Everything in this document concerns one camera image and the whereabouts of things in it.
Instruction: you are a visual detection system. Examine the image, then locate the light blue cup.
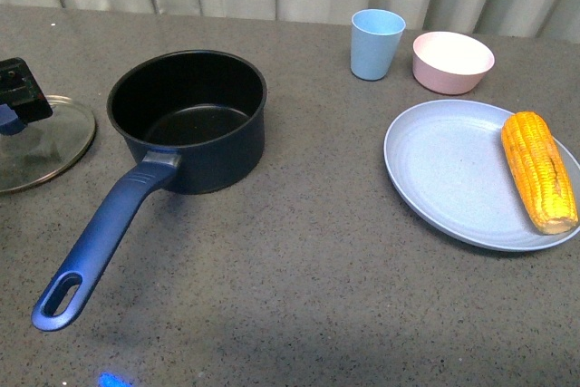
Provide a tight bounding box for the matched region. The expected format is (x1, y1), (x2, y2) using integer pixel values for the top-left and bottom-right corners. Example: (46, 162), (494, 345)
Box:
(350, 9), (406, 82)

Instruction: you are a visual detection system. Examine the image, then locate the pink bowl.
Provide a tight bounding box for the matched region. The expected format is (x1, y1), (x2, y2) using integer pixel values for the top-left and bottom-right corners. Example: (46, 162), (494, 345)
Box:
(412, 31), (495, 95)

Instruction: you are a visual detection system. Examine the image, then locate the yellow corn cob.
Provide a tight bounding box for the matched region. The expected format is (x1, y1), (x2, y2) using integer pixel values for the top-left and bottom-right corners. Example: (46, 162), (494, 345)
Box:
(500, 111), (579, 235)

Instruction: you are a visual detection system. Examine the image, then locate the light blue plate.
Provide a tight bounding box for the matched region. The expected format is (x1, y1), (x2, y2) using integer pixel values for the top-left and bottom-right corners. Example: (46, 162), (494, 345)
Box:
(383, 99), (579, 252)

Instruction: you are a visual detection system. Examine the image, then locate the dark blue saucepan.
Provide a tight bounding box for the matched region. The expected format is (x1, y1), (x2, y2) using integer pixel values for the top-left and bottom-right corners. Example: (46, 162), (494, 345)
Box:
(31, 50), (267, 332)

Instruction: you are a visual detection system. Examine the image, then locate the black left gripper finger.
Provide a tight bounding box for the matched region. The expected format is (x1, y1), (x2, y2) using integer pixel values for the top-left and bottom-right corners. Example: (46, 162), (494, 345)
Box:
(1, 57), (53, 122)

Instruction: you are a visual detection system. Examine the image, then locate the glass lid blue knob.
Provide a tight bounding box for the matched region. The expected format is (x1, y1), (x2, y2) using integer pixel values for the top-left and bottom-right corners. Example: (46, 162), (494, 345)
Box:
(1, 95), (96, 194)

